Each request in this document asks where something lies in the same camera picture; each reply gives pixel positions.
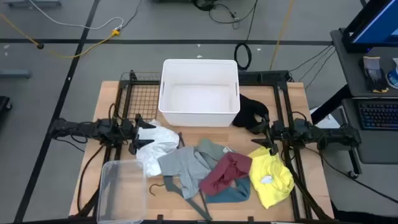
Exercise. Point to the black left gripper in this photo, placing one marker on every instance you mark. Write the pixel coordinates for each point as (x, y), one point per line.
(132, 137)

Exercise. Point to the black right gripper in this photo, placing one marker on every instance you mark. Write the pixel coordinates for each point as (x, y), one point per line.
(276, 132)

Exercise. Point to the white cloth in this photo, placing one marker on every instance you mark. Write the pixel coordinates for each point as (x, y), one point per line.
(155, 143)

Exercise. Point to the black cloth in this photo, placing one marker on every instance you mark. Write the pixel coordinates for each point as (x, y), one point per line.
(248, 112)

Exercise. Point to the yellow shirt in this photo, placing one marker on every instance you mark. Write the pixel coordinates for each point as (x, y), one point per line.
(270, 177)

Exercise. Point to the maroon cloth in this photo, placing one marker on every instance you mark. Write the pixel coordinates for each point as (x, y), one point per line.
(227, 171)

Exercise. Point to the light grey shirt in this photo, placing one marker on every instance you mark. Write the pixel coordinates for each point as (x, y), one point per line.
(183, 168)

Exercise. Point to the teal knitted sock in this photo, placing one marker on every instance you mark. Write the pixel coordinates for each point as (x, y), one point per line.
(233, 194)

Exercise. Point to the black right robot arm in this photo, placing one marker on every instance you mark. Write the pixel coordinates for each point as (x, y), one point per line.
(326, 133)

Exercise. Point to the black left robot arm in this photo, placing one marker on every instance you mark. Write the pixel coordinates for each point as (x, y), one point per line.
(81, 129)

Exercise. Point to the clear plastic container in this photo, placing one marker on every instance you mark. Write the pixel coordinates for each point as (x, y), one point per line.
(121, 193)

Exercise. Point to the white perforated plastic bin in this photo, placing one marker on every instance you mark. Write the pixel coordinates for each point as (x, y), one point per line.
(199, 102)

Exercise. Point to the grey side desk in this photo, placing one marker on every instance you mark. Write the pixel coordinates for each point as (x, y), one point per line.
(348, 68)

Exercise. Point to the black keyboard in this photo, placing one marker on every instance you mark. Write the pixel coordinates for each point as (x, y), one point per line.
(376, 115)

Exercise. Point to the grey work gloves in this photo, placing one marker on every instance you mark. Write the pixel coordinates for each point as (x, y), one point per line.
(373, 74)

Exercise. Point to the grey floor foot bar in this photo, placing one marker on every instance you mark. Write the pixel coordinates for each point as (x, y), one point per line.
(31, 3)
(15, 74)

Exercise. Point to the white and blue wipes tub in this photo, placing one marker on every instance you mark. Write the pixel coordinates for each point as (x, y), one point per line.
(394, 76)

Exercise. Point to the black computer monitor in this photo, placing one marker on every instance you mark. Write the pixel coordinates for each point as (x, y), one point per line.
(373, 21)

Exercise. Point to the grey tray frame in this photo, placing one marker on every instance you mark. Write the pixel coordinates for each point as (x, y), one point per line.
(171, 185)

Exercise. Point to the black table frame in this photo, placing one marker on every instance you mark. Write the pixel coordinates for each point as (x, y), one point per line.
(258, 76)

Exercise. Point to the black cart frame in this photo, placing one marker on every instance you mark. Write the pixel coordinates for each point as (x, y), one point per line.
(329, 105)

